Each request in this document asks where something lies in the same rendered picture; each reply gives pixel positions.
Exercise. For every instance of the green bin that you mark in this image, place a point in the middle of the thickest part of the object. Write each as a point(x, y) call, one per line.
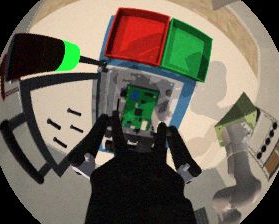
point(189, 50)

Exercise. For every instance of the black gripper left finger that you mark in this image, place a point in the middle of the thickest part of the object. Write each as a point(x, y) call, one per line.
point(82, 160)

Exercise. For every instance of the red open-top bin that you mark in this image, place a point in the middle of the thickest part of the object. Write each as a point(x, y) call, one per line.
point(139, 34)

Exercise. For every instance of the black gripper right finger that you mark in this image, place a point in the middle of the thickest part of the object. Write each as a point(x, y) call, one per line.
point(184, 164)

